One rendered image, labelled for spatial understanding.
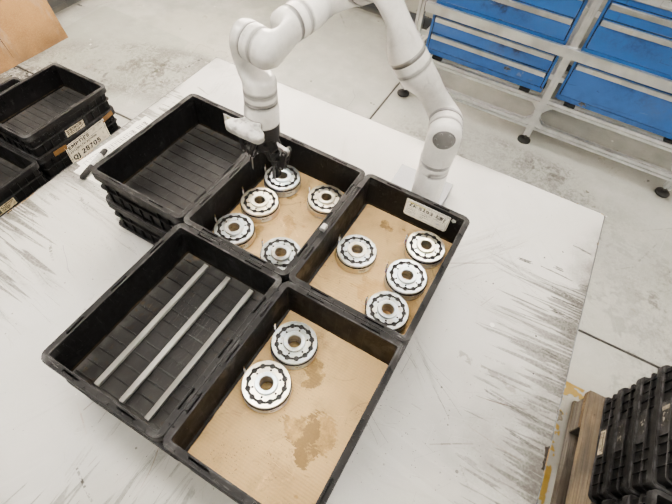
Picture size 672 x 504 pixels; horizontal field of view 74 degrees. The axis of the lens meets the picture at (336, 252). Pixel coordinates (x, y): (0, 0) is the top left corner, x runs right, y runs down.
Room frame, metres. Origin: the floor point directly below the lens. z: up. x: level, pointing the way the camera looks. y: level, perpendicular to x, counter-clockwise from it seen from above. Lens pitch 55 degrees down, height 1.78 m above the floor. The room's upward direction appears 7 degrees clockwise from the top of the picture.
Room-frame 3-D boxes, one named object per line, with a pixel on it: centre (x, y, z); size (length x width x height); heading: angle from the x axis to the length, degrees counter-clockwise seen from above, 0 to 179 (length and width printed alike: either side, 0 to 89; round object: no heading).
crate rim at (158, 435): (0.39, 0.32, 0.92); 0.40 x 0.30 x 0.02; 156
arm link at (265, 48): (0.80, 0.17, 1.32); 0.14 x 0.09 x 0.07; 146
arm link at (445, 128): (0.99, -0.25, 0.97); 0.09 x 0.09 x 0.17; 84
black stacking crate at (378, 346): (0.27, 0.05, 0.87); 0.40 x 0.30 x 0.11; 156
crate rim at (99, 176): (0.88, 0.43, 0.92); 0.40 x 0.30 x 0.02; 156
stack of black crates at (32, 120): (1.41, 1.25, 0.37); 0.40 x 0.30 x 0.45; 157
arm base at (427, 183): (1.00, -0.26, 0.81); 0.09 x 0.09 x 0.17; 74
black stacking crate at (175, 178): (0.88, 0.43, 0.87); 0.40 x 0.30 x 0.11; 156
